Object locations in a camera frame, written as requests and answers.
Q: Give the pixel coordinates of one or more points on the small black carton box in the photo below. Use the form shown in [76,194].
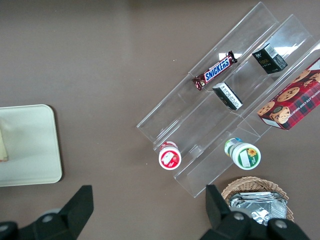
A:
[228,98]
[268,62]

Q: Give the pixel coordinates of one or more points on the green lid yogurt cup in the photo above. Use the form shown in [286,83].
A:
[246,156]

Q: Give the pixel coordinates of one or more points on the Snickers chocolate bar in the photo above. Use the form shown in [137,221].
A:
[216,70]

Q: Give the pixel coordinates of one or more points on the light wicker basket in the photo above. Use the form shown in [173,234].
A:
[250,182]

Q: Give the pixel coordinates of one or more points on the aluminium foil container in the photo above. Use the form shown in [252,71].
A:
[260,205]

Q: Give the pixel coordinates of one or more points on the red chocolate chip cookie box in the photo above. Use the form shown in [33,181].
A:
[295,100]

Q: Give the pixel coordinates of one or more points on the red lid yogurt cup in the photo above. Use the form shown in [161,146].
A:
[170,158]

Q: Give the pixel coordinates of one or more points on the clear acrylic stepped display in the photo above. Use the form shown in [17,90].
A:
[175,112]

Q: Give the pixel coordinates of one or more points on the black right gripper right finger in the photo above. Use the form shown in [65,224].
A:
[225,225]

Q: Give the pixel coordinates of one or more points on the beige plastic tray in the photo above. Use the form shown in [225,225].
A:
[30,145]

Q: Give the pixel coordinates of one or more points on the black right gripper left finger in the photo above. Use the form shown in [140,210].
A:
[67,217]

